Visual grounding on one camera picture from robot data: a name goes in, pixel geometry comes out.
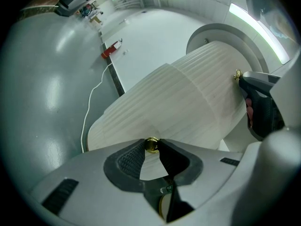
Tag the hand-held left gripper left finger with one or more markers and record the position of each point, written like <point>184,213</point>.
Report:
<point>89,173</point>

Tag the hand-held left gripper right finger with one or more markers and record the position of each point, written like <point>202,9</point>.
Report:
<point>207,171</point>

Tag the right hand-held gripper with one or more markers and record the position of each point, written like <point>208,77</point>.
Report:
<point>288,91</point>

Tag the white curved desk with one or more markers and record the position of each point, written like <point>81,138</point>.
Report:
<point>211,62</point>

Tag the large ribbed cream drawer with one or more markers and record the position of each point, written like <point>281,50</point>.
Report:
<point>141,107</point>

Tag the long ceiling light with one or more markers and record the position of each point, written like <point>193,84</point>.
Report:
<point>261,34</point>

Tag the person's face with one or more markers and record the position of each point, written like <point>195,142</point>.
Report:
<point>278,23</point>

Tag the small grey metal fitting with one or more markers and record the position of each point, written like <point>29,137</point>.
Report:
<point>206,41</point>

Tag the red fire extinguisher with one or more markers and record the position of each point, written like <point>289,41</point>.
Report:
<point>111,49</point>

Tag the small wooden stool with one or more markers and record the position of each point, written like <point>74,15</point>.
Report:
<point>96,19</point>

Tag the dark brown wooden furniture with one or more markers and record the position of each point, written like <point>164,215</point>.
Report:
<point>40,1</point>

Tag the black head-worn camera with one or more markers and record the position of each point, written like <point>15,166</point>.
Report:
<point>255,3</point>

